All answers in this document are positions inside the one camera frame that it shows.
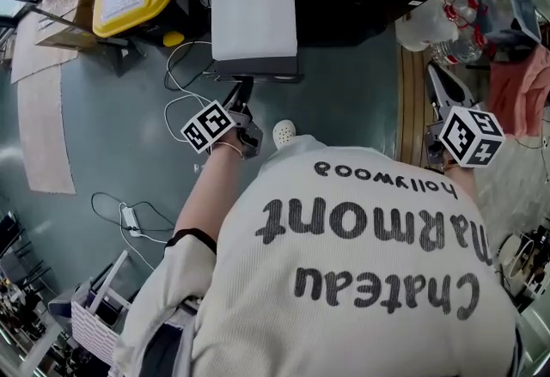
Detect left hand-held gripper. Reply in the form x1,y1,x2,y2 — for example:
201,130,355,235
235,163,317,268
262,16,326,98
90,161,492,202
180,76,265,161

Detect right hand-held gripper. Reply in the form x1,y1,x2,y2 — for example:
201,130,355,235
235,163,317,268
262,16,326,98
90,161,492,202
425,62,506,173

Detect person's left forearm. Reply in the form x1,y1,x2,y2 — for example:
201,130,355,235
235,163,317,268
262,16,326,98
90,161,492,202
173,142,244,248

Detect person's right forearm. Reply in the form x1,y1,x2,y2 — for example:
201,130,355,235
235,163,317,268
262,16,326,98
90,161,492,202
442,160,480,201

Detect wooden slatted board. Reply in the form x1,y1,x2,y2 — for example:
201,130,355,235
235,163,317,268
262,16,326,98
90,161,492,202
396,44,445,173

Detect clear plastic bottles red caps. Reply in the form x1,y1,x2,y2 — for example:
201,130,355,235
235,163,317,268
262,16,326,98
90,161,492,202
429,0,487,66

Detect white perforated shoe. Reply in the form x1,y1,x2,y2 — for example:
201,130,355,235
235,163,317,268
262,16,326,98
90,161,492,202
272,119,299,150

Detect pink cloth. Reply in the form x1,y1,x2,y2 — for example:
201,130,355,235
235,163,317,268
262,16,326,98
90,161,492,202
486,43,550,139

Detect white plastic bag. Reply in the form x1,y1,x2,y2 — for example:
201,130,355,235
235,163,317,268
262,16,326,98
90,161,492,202
394,0,457,53

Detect blue translucent bag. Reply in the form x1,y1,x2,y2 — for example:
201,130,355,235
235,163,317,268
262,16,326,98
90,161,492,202
465,0,543,64

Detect white power strip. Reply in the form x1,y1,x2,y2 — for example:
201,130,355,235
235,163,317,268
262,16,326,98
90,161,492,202
119,204,144,238

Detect cardboard sheet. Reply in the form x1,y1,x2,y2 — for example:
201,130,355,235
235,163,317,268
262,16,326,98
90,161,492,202
9,0,95,196

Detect white printed shirt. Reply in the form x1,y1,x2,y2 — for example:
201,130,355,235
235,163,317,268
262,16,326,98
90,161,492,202
113,134,524,377

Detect dark trousers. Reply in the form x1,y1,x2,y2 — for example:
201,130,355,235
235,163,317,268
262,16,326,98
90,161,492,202
136,318,199,377

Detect black metal chair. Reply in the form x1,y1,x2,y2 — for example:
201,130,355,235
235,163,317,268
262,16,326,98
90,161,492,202
0,210,53,295

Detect white patterned storage basket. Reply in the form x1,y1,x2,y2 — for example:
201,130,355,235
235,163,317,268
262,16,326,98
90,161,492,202
70,249,133,369

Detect thin wrist bracelet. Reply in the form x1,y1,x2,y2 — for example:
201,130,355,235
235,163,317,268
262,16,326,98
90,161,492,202
211,141,244,160

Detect thin white cable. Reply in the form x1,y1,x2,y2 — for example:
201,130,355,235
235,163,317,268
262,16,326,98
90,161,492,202
163,40,215,145

